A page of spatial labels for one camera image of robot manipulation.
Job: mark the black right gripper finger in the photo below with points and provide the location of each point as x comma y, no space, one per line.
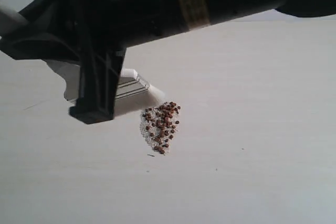
30,44
50,9

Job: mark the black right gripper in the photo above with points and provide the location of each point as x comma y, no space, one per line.
100,31

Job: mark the white wooden paint brush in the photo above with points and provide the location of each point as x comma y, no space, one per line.
134,92

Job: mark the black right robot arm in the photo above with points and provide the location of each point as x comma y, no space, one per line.
85,41

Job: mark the pile of beans and grains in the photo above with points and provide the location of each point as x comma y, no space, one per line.
159,124

